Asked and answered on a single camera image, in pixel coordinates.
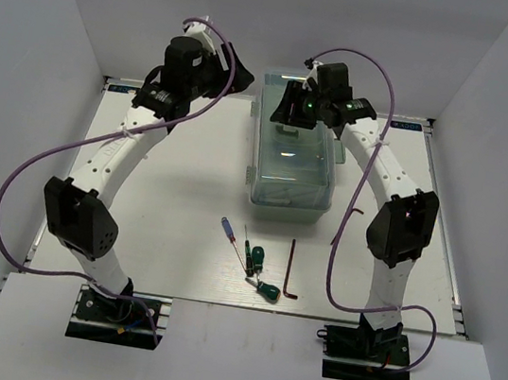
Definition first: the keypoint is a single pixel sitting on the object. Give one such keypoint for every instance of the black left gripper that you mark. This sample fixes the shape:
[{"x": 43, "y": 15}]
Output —
[{"x": 219, "y": 89}]

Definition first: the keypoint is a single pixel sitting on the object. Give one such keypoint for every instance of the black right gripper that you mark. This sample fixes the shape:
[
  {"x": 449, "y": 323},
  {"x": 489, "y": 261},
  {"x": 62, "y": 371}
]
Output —
[{"x": 294, "y": 94}]

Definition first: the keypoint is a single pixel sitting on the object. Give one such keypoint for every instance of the green toolbox with clear lid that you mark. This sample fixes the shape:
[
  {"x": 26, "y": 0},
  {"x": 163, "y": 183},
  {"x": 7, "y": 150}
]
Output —
[{"x": 291, "y": 174}]

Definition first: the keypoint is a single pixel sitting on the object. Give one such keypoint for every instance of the blue handled precision screwdriver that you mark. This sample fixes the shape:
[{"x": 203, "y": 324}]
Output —
[{"x": 225, "y": 224}]

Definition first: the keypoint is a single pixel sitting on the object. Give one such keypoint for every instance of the green stubby screwdriver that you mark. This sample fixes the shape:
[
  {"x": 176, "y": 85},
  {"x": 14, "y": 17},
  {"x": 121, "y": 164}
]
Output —
[
  {"x": 255, "y": 261},
  {"x": 269, "y": 292}
]

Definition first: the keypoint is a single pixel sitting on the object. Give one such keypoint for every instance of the long copper hex key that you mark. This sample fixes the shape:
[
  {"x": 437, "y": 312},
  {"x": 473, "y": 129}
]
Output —
[{"x": 285, "y": 288}]

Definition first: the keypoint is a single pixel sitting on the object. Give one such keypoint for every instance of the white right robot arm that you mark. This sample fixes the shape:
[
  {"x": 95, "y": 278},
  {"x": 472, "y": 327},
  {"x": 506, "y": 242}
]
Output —
[{"x": 406, "y": 214}]

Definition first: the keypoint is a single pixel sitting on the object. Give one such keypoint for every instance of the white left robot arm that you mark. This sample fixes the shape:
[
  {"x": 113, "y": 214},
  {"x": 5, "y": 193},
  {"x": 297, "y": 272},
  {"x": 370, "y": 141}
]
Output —
[{"x": 78, "y": 207}]

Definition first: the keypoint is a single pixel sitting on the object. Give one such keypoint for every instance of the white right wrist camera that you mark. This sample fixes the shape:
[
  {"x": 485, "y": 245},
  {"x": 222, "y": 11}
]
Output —
[{"x": 311, "y": 79}]

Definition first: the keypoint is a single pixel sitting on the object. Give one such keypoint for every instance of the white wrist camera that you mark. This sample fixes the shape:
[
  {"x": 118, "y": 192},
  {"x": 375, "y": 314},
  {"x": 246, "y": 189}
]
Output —
[
  {"x": 311, "y": 79},
  {"x": 206, "y": 43}
]

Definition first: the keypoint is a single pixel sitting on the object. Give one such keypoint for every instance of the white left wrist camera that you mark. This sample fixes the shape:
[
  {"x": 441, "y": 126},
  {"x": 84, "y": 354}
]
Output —
[{"x": 206, "y": 43}]

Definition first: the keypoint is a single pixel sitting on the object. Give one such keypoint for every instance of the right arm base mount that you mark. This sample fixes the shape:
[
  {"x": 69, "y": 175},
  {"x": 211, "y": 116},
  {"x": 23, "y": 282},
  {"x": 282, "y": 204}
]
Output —
[{"x": 359, "y": 353}]

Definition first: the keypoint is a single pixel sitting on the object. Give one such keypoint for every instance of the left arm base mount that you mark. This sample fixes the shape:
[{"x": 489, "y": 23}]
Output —
[{"x": 99, "y": 319}]

